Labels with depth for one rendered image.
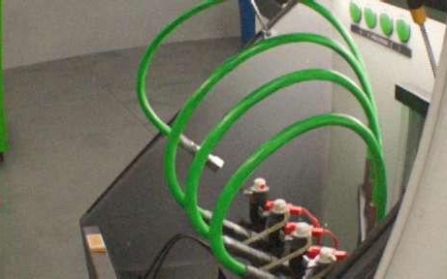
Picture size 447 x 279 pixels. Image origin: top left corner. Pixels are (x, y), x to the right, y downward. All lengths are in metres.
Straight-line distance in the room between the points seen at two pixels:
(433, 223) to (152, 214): 0.81
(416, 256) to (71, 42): 7.02
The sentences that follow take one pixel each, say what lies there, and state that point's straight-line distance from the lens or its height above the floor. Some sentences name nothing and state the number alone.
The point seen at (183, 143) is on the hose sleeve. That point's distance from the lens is 1.06.
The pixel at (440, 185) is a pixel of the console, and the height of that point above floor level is 1.30.
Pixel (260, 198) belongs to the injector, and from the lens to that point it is 1.00.
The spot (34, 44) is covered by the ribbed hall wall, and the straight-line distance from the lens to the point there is 7.45.
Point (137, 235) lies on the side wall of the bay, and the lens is 1.34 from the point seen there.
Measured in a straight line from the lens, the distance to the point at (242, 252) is 0.84.
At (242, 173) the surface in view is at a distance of 0.71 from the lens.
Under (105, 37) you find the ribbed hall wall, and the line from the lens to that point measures 7.61.
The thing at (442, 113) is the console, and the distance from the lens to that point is 0.65.
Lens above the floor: 1.54
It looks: 20 degrees down
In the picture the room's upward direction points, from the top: straight up
